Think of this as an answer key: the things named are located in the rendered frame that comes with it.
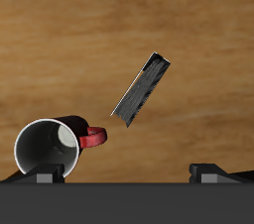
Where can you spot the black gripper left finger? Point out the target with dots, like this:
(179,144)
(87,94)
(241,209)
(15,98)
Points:
(49,172)

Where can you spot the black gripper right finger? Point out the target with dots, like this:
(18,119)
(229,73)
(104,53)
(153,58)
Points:
(208,173)

